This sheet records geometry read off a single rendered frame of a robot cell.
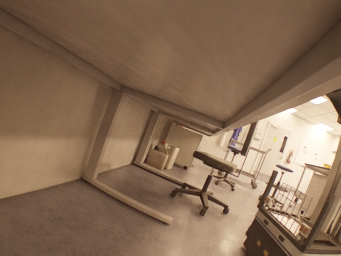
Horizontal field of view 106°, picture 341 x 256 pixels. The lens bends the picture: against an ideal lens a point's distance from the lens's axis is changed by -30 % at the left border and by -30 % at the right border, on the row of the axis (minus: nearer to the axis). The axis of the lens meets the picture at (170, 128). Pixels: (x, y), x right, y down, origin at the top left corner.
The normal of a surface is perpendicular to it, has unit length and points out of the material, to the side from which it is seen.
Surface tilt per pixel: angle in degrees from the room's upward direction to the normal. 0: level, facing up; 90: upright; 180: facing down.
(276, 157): 90
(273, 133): 90
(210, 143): 90
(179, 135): 90
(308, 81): 180
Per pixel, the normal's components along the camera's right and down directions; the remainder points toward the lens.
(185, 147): -0.18, -0.07
